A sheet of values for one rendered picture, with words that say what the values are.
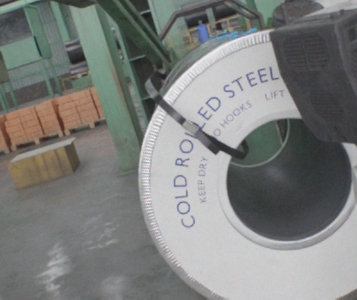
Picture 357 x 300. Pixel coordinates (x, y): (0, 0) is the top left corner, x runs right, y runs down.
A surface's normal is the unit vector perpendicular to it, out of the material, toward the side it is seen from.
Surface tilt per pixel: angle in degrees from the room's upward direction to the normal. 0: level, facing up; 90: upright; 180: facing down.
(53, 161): 90
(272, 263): 90
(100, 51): 90
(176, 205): 90
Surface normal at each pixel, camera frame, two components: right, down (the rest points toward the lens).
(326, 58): -0.80, 0.39
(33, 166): 0.01, 0.19
